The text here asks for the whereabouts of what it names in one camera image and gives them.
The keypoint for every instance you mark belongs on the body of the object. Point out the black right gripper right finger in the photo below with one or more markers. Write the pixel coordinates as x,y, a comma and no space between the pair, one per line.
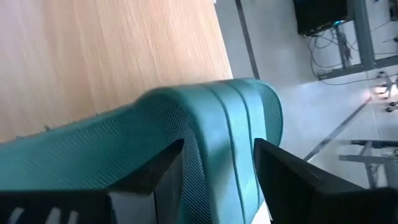
298,193

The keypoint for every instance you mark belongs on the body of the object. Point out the teal rubber slide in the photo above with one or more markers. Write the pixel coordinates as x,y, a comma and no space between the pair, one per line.
93,155

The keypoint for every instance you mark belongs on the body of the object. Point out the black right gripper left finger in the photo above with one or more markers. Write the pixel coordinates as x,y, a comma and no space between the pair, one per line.
161,174

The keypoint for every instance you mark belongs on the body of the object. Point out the grey metal desk leg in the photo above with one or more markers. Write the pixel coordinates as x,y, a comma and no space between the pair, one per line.
370,160

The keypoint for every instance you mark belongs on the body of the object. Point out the grey desk frame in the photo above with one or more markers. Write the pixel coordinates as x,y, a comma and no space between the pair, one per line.
363,34

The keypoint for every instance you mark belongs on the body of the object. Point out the black monitor on stand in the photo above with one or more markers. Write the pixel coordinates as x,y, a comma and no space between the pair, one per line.
320,14

